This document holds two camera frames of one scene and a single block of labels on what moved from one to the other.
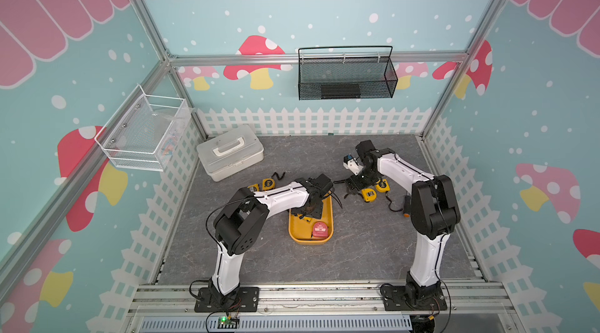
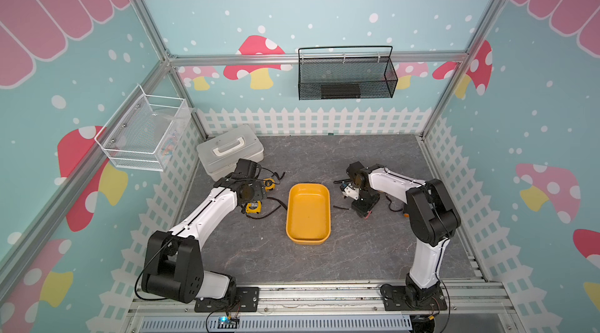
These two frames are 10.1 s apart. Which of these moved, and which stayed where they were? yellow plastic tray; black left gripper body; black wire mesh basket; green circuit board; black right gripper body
Moved: black right gripper body; black left gripper body
Stayed: black wire mesh basket; green circuit board; yellow plastic tray
